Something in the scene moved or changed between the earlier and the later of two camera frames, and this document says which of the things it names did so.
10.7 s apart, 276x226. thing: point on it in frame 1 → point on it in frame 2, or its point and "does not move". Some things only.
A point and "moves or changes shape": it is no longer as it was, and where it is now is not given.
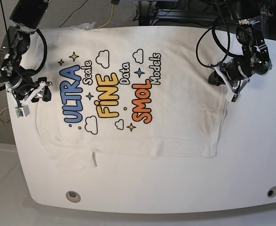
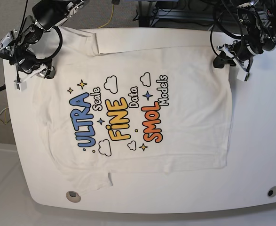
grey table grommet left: (73, 196) does not move
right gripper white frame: (13, 102) → (43, 72)
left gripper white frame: (215, 79) → (220, 60)
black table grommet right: (272, 191) does not move
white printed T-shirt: (134, 90) moves or changes shape
